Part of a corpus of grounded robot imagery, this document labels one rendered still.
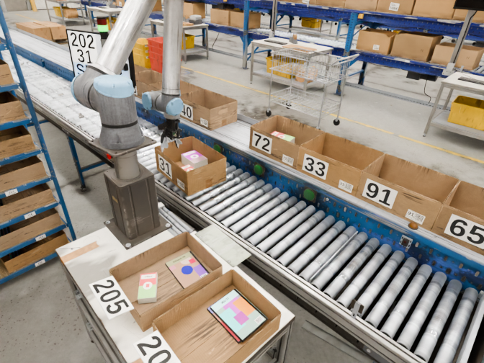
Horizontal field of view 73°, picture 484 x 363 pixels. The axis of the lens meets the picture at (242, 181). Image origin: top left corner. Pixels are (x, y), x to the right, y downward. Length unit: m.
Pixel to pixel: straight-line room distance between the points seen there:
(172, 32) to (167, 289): 1.13
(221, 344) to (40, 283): 1.75
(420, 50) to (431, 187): 4.20
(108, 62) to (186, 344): 1.20
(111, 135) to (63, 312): 1.43
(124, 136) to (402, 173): 1.49
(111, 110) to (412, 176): 1.57
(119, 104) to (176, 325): 0.90
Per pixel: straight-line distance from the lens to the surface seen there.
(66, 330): 2.46
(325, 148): 2.21
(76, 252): 1.77
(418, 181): 2.04
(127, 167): 1.56
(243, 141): 2.33
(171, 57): 1.65
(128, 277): 1.57
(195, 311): 1.41
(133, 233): 1.72
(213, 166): 2.00
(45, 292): 2.73
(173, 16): 1.65
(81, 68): 2.51
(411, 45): 6.10
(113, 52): 1.63
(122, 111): 1.44
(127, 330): 1.42
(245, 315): 1.37
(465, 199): 2.02
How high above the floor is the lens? 1.91
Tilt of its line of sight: 33 degrees down
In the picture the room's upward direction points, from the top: 2 degrees clockwise
